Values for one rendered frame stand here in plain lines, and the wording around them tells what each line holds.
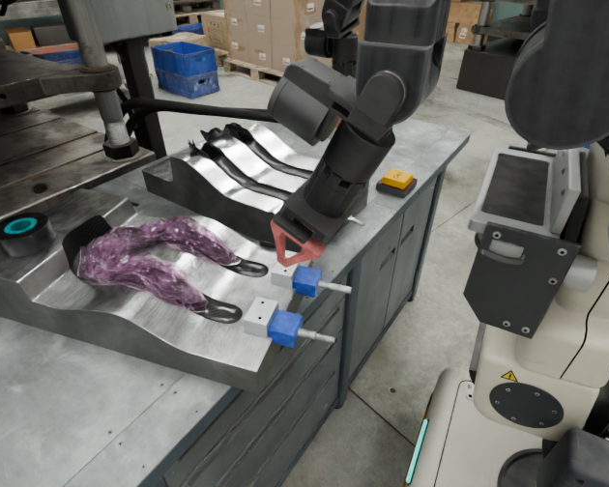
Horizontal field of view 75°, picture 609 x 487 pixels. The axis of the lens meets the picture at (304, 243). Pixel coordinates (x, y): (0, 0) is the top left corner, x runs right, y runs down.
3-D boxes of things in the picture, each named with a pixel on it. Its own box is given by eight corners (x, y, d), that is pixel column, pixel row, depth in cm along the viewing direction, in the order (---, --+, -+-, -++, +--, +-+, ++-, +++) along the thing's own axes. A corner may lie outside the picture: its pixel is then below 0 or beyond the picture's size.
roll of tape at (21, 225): (52, 251, 65) (43, 234, 63) (-4, 261, 63) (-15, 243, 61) (59, 225, 71) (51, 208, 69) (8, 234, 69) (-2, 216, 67)
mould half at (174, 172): (366, 206, 97) (372, 155, 89) (305, 262, 80) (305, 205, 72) (218, 156, 119) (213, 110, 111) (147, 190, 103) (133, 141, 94)
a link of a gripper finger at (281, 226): (251, 258, 49) (276, 208, 43) (279, 228, 55) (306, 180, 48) (295, 291, 49) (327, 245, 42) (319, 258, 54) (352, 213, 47)
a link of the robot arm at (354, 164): (391, 146, 36) (408, 126, 40) (330, 102, 37) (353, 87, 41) (355, 198, 41) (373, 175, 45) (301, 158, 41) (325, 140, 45)
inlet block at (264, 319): (337, 339, 61) (339, 315, 58) (330, 365, 57) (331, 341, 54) (259, 319, 64) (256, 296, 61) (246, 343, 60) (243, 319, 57)
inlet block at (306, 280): (353, 292, 69) (355, 269, 66) (346, 312, 65) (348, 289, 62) (282, 276, 72) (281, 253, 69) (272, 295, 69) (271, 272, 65)
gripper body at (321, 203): (275, 214, 44) (302, 164, 39) (316, 176, 51) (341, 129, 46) (323, 248, 44) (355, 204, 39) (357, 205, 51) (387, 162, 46)
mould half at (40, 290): (312, 277, 76) (312, 231, 70) (259, 394, 57) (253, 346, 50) (97, 231, 88) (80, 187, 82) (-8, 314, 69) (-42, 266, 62)
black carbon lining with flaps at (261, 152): (333, 184, 91) (335, 145, 86) (292, 215, 81) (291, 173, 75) (224, 148, 107) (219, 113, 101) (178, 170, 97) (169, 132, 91)
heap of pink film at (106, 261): (246, 252, 73) (242, 217, 68) (197, 323, 59) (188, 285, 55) (127, 228, 79) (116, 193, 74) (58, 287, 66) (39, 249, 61)
